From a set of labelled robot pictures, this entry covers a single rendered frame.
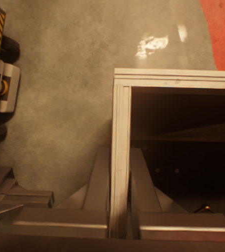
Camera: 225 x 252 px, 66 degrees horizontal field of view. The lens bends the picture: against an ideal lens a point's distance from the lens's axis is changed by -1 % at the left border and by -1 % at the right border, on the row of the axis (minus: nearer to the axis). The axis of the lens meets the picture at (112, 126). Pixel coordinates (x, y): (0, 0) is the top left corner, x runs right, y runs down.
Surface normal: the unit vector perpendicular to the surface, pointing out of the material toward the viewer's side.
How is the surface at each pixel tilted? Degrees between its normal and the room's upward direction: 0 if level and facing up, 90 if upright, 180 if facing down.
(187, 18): 0
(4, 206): 71
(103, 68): 0
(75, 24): 0
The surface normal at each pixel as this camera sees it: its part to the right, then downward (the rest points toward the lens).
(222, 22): -0.02, 0.09
